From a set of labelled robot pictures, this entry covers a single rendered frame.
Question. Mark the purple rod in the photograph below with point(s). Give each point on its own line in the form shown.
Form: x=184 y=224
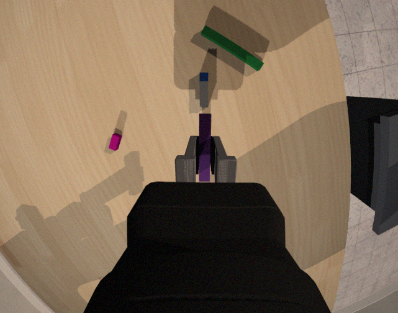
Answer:
x=204 y=146

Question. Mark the green rod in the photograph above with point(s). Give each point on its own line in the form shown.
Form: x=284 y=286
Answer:
x=231 y=47

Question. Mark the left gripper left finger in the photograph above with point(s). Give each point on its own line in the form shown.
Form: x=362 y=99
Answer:
x=187 y=165

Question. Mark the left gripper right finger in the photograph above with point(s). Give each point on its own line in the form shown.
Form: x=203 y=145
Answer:
x=223 y=167

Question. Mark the magenta rectangular block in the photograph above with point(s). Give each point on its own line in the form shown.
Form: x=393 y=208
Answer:
x=115 y=141

